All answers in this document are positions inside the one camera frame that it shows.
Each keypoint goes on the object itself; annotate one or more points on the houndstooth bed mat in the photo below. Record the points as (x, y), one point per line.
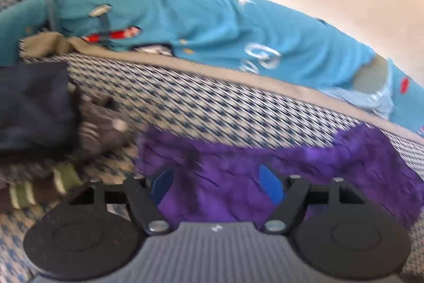
(198, 104)

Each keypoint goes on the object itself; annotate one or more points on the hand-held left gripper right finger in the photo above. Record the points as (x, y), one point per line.
(270, 182)

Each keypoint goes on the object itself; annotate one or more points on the folded green striped garment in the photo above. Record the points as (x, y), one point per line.
(63, 177)

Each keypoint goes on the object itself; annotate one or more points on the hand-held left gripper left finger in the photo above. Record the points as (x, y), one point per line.
(164, 178)

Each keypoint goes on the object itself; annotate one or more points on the folded brown patterned garment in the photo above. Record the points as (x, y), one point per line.
(99, 130)

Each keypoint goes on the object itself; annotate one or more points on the blue cartoon printed cover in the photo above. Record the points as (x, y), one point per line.
(198, 21)

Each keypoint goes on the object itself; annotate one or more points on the purple floral garment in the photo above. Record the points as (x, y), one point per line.
(232, 177)

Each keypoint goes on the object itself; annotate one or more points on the folded navy garment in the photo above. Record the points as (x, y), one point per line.
(33, 104)

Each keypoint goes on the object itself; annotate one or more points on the grey padded bed rail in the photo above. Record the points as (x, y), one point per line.
(374, 74)

